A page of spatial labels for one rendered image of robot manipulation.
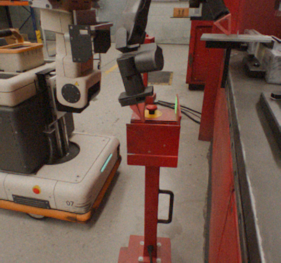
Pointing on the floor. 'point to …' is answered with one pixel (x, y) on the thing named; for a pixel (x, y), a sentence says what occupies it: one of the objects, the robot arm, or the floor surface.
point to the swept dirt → (205, 211)
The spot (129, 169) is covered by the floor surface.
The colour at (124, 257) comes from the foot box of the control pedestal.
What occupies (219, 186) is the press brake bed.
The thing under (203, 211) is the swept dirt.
